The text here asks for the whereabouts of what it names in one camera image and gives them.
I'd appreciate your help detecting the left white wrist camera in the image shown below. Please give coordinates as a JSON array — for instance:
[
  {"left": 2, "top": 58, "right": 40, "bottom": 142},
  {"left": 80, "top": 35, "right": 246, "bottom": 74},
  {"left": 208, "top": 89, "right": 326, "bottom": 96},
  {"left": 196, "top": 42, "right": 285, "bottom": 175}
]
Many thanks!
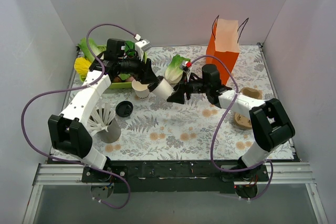
[{"left": 134, "top": 39, "right": 152, "bottom": 62}]

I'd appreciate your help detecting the orange paper bag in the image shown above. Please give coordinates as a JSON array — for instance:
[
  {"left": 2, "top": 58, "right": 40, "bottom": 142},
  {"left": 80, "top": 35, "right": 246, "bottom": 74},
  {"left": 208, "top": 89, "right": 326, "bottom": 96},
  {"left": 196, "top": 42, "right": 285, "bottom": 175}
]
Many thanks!
[{"left": 206, "top": 16, "right": 249, "bottom": 84}]

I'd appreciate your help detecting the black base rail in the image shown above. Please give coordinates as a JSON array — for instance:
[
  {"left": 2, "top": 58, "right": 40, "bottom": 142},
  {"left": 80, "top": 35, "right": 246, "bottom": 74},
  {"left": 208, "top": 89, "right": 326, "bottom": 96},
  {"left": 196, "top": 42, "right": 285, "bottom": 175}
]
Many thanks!
[{"left": 81, "top": 160, "right": 269, "bottom": 194}]

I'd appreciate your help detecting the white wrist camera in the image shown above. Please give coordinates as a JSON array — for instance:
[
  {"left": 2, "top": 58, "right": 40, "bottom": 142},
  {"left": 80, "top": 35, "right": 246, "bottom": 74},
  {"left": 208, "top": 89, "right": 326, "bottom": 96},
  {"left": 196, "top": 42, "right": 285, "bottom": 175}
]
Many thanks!
[
  {"left": 134, "top": 39, "right": 152, "bottom": 62},
  {"left": 180, "top": 61, "right": 192, "bottom": 82}
]

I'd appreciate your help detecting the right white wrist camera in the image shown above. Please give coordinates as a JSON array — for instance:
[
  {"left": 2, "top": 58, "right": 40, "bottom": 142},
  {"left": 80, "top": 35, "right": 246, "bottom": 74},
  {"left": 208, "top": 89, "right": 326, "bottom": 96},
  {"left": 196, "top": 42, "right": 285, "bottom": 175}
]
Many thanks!
[{"left": 180, "top": 61, "right": 192, "bottom": 82}]

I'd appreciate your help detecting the green vegetable tray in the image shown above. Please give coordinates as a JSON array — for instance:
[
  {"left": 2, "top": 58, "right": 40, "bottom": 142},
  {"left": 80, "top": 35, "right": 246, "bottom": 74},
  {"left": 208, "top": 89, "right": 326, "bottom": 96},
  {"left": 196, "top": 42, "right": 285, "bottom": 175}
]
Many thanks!
[{"left": 80, "top": 44, "right": 148, "bottom": 90}]

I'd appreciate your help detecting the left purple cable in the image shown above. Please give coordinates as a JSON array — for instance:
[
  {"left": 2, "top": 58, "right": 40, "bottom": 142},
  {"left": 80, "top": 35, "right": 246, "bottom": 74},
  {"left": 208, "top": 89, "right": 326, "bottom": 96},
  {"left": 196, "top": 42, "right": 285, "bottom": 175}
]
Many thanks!
[{"left": 20, "top": 23, "right": 142, "bottom": 209}]

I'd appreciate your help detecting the purple onion in tray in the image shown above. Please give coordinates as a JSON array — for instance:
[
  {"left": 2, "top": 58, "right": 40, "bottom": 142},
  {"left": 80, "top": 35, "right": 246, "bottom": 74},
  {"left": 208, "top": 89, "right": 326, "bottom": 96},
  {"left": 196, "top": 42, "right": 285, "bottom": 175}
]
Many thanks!
[{"left": 125, "top": 76, "right": 134, "bottom": 82}]

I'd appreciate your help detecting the yellow cabbage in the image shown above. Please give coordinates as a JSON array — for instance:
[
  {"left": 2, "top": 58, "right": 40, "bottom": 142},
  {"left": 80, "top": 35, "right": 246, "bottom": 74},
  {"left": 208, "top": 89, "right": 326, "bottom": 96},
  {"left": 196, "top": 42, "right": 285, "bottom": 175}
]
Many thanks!
[{"left": 74, "top": 57, "right": 91, "bottom": 78}]

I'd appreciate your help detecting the loose green lettuce head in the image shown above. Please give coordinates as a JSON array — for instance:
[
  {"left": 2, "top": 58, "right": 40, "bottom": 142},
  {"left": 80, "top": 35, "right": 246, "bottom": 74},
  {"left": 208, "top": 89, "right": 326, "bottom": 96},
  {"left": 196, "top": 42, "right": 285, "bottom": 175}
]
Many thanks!
[{"left": 164, "top": 55, "right": 190, "bottom": 84}]

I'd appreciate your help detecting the green bok choy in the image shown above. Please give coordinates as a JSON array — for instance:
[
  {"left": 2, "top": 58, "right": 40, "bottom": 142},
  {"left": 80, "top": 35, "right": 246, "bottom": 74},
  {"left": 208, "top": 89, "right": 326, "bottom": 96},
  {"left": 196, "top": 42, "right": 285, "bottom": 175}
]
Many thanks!
[{"left": 124, "top": 40, "right": 138, "bottom": 58}]

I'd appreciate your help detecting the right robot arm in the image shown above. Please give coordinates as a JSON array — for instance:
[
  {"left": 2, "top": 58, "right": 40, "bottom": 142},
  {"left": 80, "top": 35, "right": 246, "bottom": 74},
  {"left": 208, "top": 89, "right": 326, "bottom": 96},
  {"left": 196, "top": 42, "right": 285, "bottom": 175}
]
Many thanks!
[{"left": 167, "top": 62, "right": 295, "bottom": 181}]

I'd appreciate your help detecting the napa cabbage green white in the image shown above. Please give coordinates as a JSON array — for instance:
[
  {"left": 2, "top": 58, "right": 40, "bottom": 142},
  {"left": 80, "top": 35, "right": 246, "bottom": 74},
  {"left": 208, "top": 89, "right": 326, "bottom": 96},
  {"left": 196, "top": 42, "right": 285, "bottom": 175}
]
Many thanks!
[{"left": 78, "top": 38, "right": 106, "bottom": 62}]

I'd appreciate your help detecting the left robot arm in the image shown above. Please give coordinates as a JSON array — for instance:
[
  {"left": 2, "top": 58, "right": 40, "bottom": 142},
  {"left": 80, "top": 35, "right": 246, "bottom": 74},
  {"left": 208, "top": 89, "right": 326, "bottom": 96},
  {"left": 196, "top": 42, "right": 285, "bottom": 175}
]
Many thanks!
[{"left": 48, "top": 35, "right": 157, "bottom": 182}]

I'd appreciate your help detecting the floral table mat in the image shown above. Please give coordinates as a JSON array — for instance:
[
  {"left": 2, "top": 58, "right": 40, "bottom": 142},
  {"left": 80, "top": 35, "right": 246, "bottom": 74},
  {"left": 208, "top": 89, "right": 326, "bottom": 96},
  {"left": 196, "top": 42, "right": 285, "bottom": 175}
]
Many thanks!
[{"left": 52, "top": 45, "right": 295, "bottom": 161}]

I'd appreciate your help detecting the brown cardboard cup carrier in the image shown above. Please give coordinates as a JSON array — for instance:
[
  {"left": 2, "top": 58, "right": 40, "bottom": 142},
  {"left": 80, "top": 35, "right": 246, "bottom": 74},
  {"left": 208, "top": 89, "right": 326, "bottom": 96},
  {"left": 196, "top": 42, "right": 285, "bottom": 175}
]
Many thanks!
[{"left": 240, "top": 87, "right": 263, "bottom": 100}]

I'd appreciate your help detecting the black plastic cup lid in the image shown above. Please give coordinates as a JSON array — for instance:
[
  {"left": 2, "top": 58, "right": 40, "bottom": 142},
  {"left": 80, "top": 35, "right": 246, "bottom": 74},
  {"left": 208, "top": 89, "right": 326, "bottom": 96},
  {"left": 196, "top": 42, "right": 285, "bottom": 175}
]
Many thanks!
[{"left": 148, "top": 76, "right": 164, "bottom": 92}]

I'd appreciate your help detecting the grey straw holder cup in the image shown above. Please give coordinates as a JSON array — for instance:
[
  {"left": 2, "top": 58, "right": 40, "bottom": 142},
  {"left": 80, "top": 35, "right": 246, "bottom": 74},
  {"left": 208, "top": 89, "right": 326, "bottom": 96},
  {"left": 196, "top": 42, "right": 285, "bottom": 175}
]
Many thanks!
[{"left": 97, "top": 119, "right": 121, "bottom": 144}]

